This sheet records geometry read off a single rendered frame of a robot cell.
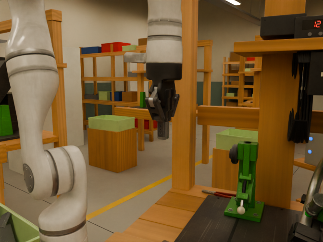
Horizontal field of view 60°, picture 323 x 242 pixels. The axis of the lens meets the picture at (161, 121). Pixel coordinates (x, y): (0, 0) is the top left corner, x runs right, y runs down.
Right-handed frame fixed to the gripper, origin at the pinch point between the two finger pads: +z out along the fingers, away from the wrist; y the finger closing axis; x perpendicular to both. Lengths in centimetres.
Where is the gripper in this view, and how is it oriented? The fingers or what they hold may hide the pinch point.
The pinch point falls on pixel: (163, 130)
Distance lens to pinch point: 60.2
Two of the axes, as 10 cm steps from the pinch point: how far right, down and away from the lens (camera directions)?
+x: -9.1, -0.8, 4.1
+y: 4.2, -1.5, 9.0
